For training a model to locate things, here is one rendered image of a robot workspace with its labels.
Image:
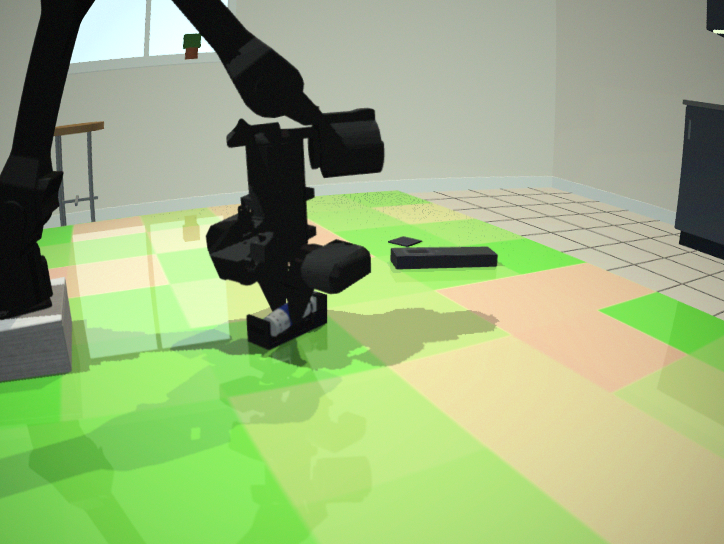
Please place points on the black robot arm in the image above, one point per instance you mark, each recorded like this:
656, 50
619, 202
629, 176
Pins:
339, 143

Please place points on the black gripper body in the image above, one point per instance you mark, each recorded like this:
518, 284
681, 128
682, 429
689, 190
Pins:
329, 268

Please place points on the white and blue cylinder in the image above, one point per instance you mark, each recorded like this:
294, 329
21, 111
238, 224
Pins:
280, 317

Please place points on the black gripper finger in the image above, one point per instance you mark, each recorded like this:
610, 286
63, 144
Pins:
274, 292
298, 295

